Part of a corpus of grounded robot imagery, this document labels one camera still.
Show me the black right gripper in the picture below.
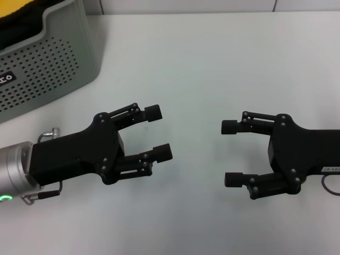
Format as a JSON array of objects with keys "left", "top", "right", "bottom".
[{"left": 221, "top": 110, "right": 340, "bottom": 201}]

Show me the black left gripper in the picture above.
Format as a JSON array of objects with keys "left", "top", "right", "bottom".
[{"left": 28, "top": 112, "right": 126, "bottom": 186}]

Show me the yellow towel black trim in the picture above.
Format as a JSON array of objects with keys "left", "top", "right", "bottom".
[{"left": 0, "top": 0, "right": 31, "bottom": 21}]

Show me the grey perforated storage box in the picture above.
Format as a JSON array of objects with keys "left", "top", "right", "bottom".
[{"left": 0, "top": 0, "right": 106, "bottom": 125}]

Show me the black cable black plug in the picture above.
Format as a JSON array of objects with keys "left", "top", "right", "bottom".
[{"left": 20, "top": 181, "right": 63, "bottom": 207}]

